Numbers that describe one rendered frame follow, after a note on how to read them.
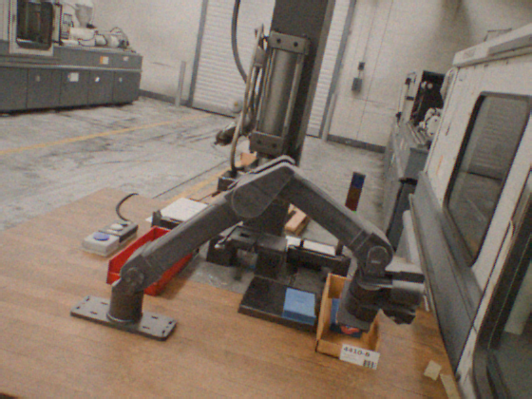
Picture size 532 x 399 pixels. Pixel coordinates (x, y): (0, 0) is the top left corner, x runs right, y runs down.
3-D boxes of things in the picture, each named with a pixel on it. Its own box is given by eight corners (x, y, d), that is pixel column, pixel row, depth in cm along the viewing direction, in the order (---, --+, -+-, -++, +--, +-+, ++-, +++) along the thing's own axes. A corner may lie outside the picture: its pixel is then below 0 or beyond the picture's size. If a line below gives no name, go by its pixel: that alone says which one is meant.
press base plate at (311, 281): (113, 270, 120) (115, 259, 119) (182, 214, 167) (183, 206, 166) (368, 340, 112) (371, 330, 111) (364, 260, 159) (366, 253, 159)
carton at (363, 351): (313, 354, 98) (321, 322, 96) (321, 299, 122) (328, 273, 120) (374, 372, 96) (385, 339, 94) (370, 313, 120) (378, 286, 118)
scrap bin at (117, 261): (105, 283, 107) (108, 259, 105) (151, 245, 131) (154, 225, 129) (155, 297, 105) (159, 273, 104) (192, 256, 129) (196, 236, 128)
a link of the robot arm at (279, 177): (391, 236, 92) (269, 141, 88) (403, 254, 84) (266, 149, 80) (351, 280, 95) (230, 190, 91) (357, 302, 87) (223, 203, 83)
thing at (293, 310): (281, 320, 103) (284, 309, 102) (286, 289, 117) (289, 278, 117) (313, 329, 102) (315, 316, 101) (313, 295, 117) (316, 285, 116)
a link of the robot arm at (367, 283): (381, 283, 95) (390, 264, 90) (383, 309, 92) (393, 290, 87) (348, 278, 96) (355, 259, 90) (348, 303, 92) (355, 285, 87)
